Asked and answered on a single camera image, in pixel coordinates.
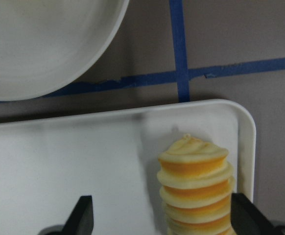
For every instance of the white round plate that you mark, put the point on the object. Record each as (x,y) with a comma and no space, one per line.
(47,44)

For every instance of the white rectangular tray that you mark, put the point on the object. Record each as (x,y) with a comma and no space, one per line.
(47,164)

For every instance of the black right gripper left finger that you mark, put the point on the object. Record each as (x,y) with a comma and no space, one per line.
(79,222)

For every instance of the yellow spiral bread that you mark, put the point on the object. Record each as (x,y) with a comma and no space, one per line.
(197,183)

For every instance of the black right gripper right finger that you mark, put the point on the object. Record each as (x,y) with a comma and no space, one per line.
(246,219)

